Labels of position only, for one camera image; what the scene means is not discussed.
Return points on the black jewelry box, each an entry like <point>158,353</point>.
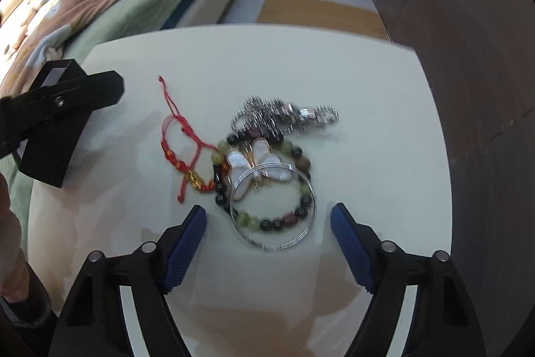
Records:
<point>48,161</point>

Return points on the dark brown wardrobe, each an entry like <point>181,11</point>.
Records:
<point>478,57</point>

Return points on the pink floral blanket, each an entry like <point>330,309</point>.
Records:
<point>65,19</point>

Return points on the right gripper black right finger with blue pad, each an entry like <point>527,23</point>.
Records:
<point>444,322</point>

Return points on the brown cardboard floor sheet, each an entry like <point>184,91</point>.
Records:
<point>325,15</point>

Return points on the person's left hand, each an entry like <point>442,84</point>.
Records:
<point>15,276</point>

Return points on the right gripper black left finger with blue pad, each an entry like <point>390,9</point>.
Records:
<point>92,321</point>

